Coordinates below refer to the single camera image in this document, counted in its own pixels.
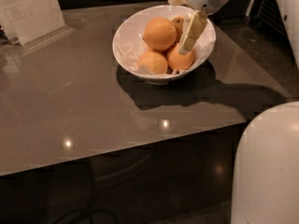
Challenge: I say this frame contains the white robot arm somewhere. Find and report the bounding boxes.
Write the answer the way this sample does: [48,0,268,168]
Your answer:
[168,0,299,224]

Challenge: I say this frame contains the large top-left orange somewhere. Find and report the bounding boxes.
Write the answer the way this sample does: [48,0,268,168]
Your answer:
[143,17,177,51]

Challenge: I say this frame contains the white ceramic bowl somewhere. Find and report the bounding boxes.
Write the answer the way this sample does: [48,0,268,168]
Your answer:
[112,5,216,85]

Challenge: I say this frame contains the dark slatted vent panel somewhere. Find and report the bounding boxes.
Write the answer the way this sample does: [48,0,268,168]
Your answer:
[250,0,287,36]

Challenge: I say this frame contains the clear acrylic sign holder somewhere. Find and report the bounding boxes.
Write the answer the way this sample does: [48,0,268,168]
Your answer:
[0,0,72,48]

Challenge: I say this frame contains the black floor cable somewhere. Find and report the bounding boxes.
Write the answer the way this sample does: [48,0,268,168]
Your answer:
[50,159,120,224]

